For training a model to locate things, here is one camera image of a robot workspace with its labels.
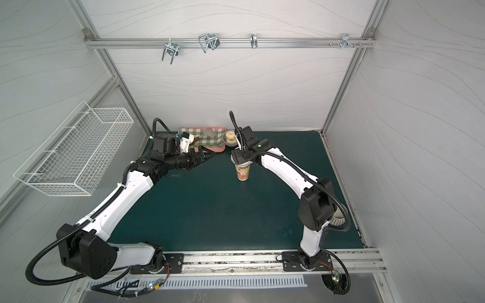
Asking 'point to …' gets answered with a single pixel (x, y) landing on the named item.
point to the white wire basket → (71, 161)
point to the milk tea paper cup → (243, 172)
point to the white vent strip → (295, 280)
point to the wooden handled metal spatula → (208, 132)
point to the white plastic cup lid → (242, 165)
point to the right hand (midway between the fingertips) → (242, 151)
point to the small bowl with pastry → (229, 138)
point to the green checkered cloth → (216, 141)
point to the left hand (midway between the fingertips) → (210, 157)
